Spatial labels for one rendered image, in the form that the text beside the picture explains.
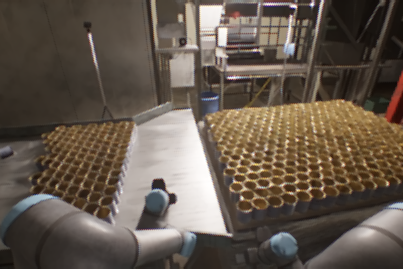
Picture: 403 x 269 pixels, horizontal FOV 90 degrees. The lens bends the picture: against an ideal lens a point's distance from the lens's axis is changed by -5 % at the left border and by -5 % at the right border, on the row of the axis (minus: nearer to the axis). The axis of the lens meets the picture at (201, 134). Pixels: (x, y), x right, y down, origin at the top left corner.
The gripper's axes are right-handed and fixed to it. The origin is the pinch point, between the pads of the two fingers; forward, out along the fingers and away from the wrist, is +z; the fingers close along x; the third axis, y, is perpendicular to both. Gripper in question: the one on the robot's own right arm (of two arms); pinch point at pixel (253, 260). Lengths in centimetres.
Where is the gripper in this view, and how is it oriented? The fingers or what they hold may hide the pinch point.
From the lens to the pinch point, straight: 106.0
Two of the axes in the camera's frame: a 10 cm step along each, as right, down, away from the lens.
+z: -1.5, 6.2, 7.7
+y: 0.8, 7.8, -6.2
